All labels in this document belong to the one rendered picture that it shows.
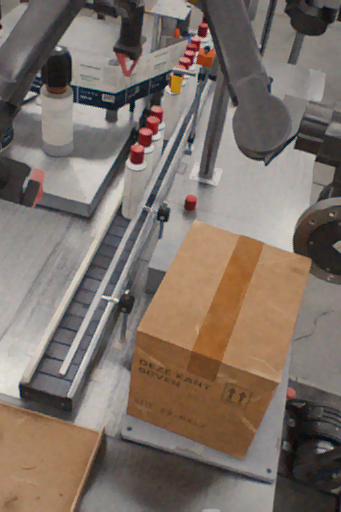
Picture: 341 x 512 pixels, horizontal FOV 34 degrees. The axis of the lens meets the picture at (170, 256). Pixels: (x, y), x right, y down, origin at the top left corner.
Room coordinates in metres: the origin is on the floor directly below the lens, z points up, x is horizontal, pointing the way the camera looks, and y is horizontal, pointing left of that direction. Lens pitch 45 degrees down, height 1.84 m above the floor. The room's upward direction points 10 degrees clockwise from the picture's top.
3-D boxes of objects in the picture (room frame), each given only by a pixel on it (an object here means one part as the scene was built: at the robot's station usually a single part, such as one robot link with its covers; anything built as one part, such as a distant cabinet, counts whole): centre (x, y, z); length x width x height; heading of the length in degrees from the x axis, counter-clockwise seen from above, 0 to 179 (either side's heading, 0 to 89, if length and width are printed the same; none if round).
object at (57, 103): (1.33, 0.37, 1.03); 0.09 x 0.09 x 0.30
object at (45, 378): (1.37, 0.09, 0.86); 1.65 x 0.08 x 0.04; 173
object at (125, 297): (0.74, 0.09, 0.91); 0.07 x 0.03 x 0.16; 83
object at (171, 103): (1.49, 0.07, 0.98); 0.05 x 0.05 x 0.20
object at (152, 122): (1.24, 0.10, 0.98); 0.05 x 0.05 x 0.20
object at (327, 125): (0.69, -0.19, 1.45); 0.09 x 0.08 x 0.12; 168
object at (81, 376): (1.37, 0.09, 0.85); 1.65 x 0.11 x 0.05; 173
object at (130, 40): (1.43, 0.20, 1.20); 0.10 x 0.07 x 0.07; 173
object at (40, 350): (1.09, 0.16, 0.91); 1.07 x 0.01 x 0.02; 173
